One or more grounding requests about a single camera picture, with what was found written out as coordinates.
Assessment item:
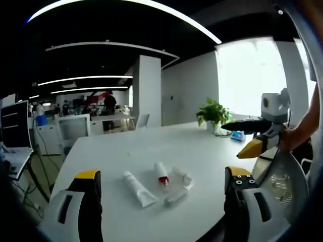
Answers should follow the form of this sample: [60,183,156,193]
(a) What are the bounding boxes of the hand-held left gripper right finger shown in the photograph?
[223,166,291,242]

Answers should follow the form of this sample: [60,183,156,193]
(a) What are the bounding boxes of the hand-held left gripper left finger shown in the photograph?
[46,170,103,242]

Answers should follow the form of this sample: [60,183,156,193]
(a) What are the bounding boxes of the small white skincare bottle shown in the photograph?
[171,166,193,184]

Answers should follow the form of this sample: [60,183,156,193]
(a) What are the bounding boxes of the large white skincare tube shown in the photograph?
[122,170,159,208]

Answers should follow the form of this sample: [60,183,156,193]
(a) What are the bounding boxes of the clear skincare bottle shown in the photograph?
[163,186,194,206]

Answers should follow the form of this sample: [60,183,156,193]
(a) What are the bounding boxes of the red-banded white skincare tube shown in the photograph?
[153,161,170,190]

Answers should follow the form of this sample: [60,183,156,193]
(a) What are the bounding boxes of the person's right hand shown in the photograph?
[279,127,311,152]

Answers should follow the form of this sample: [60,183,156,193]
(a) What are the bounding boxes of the blue packet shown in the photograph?
[230,131,246,142]

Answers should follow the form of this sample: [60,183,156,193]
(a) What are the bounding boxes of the green potted plant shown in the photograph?
[196,97,233,137]

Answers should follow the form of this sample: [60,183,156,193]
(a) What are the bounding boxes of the white curved casing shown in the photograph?
[274,0,319,83]

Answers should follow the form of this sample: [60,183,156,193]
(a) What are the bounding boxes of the white plastic chair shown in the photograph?
[135,113,150,130]

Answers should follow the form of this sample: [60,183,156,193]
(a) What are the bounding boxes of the long curved ceiling light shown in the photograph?
[24,0,223,45]

